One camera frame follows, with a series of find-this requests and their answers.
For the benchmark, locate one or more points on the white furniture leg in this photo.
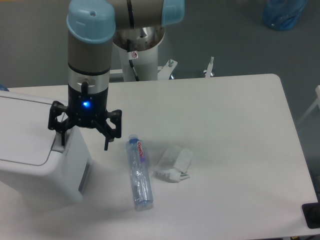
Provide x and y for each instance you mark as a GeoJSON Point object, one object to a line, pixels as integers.
{"type": "Point", "coordinates": [314, 105]}

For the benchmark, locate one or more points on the crushed clear plastic bottle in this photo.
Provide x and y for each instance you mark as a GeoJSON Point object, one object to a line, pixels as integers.
{"type": "Point", "coordinates": [139, 173]}

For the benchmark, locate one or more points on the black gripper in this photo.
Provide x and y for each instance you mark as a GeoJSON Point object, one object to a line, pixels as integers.
{"type": "Point", "coordinates": [89, 111]}

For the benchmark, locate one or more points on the blue object behind trash can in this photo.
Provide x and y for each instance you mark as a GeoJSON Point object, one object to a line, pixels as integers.
{"type": "Point", "coordinates": [3, 88]}

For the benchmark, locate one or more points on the white lidded trash can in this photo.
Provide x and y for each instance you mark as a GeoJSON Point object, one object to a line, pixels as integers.
{"type": "Point", "coordinates": [32, 159]}

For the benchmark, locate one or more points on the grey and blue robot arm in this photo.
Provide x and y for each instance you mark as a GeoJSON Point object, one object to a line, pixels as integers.
{"type": "Point", "coordinates": [92, 25]}

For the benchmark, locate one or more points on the black device at table edge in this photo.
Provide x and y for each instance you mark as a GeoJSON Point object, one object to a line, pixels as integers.
{"type": "Point", "coordinates": [311, 212]}

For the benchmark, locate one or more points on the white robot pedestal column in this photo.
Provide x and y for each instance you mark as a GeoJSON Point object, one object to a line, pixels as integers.
{"type": "Point", "coordinates": [138, 52]}

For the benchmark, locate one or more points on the crumpled white paper wrapper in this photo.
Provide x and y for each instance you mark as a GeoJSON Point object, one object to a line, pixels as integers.
{"type": "Point", "coordinates": [173, 165]}

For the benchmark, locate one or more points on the blue plastic bag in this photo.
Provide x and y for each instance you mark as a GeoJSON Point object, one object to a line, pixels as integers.
{"type": "Point", "coordinates": [282, 15]}

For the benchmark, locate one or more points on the white pedestal base frame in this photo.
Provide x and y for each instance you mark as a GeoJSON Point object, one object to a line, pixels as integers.
{"type": "Point", "coordinates": [166, 71]}

